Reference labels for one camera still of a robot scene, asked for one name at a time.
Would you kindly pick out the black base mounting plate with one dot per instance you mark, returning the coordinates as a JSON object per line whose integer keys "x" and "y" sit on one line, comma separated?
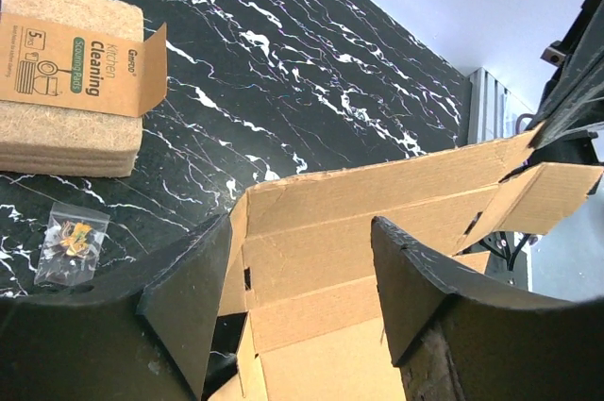
{"x": 509, "y": 257}

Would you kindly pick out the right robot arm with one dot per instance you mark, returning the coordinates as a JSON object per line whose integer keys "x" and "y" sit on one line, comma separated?
{"x": 578, "y": 58}

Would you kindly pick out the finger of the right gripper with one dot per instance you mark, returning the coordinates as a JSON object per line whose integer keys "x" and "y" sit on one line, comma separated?
{"x": 576, "y": 112}

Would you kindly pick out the brown cardboard box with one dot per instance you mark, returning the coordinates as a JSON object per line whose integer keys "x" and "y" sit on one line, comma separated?
{"x": 301, "y": 268}

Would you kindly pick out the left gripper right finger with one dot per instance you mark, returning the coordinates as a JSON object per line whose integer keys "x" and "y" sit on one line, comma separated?
{"x": 418, "y": 285}

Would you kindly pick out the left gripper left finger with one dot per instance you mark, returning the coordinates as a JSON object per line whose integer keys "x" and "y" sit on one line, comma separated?
{"x": 181, "y": 303}

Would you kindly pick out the small clear plastic bag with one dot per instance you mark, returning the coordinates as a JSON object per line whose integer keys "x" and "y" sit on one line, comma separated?
{"x": 72, "y": 245}

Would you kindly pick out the kitchen scouring pads pack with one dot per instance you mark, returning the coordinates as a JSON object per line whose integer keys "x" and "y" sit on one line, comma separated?
{"x": 77, "y": 77}

